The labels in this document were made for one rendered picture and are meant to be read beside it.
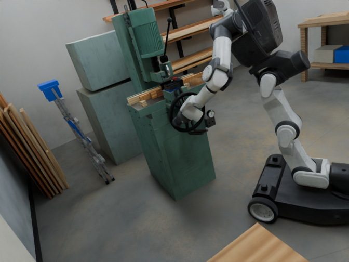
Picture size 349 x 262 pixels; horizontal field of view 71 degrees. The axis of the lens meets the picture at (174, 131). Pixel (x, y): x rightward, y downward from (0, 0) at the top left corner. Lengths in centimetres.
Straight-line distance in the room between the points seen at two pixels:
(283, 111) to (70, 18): 332
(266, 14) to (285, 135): 71
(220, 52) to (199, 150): 106
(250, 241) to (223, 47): 89
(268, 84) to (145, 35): 88
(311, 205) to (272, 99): 73
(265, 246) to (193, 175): 116
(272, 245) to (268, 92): 84
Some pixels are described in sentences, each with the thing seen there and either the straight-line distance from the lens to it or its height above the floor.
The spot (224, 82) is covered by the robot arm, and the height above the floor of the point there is 109.
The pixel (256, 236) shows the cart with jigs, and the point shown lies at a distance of 120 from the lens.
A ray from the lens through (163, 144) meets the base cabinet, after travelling 191.
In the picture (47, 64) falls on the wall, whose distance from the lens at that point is 408.
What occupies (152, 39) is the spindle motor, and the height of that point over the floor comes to 131.
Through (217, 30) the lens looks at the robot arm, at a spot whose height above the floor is 131.
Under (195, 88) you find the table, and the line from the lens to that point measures 193.
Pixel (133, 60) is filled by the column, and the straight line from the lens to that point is 206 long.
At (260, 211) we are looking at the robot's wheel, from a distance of 190.
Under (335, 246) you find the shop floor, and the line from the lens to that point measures 188.
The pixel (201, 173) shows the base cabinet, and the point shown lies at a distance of 222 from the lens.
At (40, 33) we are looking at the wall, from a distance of 409.
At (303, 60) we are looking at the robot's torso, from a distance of 153.
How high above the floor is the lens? 146
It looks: 26 degrees down
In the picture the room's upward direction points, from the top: 15 degrees counter-clockwise
